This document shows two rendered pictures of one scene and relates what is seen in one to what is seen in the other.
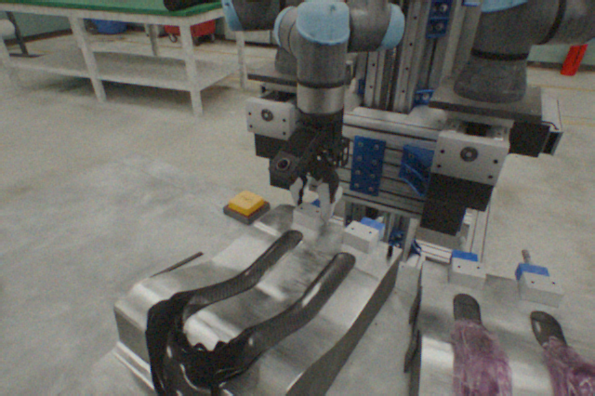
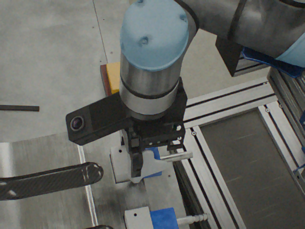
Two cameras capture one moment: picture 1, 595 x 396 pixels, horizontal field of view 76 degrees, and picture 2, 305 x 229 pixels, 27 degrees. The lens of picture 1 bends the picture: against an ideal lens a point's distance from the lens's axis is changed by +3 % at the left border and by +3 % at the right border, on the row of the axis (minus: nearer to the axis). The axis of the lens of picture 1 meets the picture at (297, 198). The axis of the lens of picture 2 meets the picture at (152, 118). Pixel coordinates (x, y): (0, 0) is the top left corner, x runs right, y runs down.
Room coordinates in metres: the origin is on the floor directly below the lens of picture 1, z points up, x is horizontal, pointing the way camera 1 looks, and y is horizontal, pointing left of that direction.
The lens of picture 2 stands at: (0.24, -0.31, 1.82)
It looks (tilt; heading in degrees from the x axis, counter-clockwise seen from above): 60 degrees down; 36
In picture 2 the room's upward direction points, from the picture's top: 7 degrees clockwise
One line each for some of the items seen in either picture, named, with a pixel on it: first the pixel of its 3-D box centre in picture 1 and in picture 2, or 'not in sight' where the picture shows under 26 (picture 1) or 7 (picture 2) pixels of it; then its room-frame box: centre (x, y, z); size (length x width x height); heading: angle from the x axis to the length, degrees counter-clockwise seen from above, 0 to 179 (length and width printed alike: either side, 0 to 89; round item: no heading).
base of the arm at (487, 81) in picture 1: (493, 71); not in sight; (0.88, -0.45, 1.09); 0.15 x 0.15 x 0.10
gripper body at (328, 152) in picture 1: (321, 140); (150, 114); (0.60, -0.04, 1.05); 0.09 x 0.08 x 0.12; 145
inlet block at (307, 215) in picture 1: (322, 209); (153, 161); (0.61, -0.05, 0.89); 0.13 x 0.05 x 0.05; 145
